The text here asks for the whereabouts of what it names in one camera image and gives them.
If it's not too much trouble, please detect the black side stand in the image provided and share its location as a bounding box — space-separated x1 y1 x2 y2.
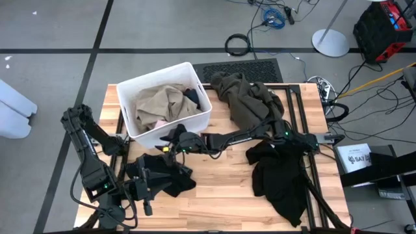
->
339 144 416 196

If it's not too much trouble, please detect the large black garment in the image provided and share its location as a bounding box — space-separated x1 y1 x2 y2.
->
245 140 309 228

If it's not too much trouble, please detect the red and black equipment case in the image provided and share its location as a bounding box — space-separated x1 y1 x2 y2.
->
352 0 414 64

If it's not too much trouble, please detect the blue cable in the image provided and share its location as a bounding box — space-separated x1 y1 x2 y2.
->
259 6 287 30

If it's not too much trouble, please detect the small black garment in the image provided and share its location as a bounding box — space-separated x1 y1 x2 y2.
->
125 153 197 198

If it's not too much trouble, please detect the navy garment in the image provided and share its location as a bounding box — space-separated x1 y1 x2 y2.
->
182 87 202 110

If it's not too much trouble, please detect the khaki garment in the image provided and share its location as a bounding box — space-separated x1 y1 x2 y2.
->
133 83 203 134

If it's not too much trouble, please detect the white plastic panel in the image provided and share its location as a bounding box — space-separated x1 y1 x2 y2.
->
0 101 33 140
0 79 38 118

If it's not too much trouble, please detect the black power adapter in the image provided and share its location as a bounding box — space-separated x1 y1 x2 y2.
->
284 6 296 25

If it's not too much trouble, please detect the white power strip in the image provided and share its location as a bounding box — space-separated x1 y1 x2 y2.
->
307 76 343 102

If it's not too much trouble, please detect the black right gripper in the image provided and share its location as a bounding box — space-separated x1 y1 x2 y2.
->
154 123 211 155

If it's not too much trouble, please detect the dark olive hoodie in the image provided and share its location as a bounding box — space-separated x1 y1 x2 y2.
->
210 71 285 137

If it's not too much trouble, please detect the coiled black cable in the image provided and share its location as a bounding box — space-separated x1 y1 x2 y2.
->
224 33 252 57

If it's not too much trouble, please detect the black floor mat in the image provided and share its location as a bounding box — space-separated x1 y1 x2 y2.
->
192 58 284 84

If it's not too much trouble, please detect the white printed box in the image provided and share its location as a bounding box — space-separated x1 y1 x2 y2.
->
335 142 373 174

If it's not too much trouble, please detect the grey round-base stand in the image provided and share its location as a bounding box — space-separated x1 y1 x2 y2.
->
311 0 351 58

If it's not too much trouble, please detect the white plastic laundry basket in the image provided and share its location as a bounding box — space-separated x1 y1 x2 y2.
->
116 61 213 150

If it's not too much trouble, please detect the thick black cable loop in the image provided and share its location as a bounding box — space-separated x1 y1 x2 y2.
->
324 101 350 124

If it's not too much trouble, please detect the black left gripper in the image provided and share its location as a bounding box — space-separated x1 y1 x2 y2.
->
125 155 173 217

